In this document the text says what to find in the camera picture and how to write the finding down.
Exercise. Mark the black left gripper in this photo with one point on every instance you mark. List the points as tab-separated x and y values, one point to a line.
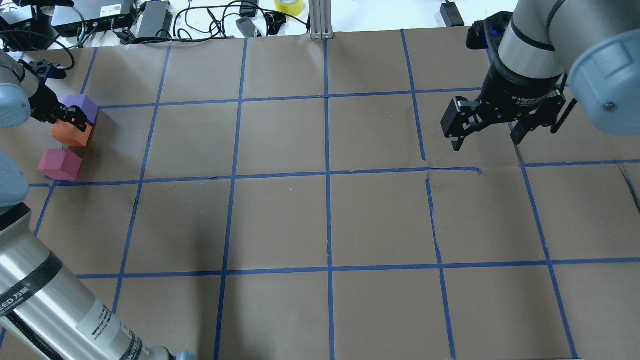
43	104

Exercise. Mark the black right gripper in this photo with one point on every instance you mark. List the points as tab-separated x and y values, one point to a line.
520	89

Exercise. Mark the orange foam cube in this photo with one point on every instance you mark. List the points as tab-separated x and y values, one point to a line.
69	135

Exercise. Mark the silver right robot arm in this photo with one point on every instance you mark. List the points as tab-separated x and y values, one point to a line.
548	56

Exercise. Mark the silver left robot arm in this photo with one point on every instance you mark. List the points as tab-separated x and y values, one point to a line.
42	302

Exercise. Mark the purple foam cube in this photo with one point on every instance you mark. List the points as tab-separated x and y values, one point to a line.
89	108

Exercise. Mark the pink foam cube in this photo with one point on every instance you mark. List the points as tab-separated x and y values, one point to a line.
60	164

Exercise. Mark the black power adapter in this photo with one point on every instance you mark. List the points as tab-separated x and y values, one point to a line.
450	14

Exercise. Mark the yellow tape roll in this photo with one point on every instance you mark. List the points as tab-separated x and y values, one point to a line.
290	7

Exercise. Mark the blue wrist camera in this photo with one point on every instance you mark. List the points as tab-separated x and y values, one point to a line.
44	70

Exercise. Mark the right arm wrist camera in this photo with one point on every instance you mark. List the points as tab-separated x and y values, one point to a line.
487	34

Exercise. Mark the aluminium frame post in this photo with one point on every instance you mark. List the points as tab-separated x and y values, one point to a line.
320	17

